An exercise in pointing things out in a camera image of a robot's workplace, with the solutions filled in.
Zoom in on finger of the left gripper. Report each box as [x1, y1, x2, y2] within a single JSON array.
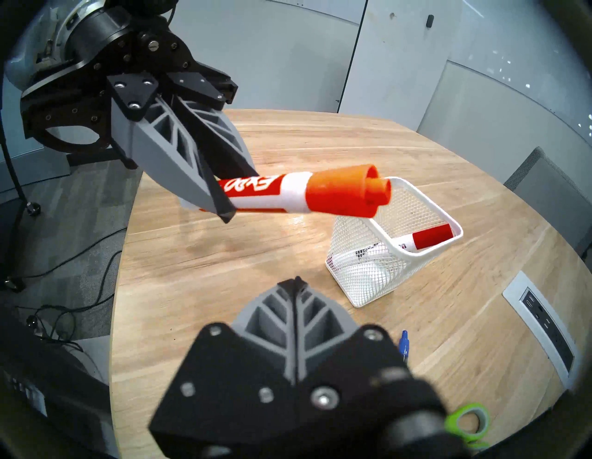
[[166, 69, 259, 182]]

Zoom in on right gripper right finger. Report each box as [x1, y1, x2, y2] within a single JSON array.
[[295, 277, 412, 409]]

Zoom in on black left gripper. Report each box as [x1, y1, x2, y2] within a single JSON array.
[[21, 0, 237, 224]]

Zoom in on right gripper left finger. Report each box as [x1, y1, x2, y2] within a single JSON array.
[[148, 277, 297, 456]]

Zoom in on orange cap white marker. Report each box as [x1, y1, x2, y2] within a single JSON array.
[[178, 164, 393, 218]]

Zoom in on red cap dotted marker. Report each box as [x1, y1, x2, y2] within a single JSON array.
[[333, 223, 455, 269]]

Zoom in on white mesh pen holder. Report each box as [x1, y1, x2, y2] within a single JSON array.
[[325, 177, 464, 308]]

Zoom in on black metal stand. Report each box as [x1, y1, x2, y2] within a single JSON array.
[[0, 116, 42, 292]]

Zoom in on rolling whiteboard on stand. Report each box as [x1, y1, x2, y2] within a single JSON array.
[[338, 0, 463, 132]]

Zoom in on grey table power outlet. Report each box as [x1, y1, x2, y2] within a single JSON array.
[[503, 271, 581, 389]]

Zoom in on wide grey mesh chair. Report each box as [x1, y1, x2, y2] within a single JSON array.
[[504, 147, 592, 260]]

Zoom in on green handled scissors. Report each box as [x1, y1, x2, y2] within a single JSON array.
[[445, 403, 491, 452]]

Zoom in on thin black floor cable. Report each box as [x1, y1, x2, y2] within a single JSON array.
[[18, 227, 125, 343]]

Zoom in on glass wall board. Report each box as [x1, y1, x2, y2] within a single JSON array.
[[449, 0, 592, 139]]

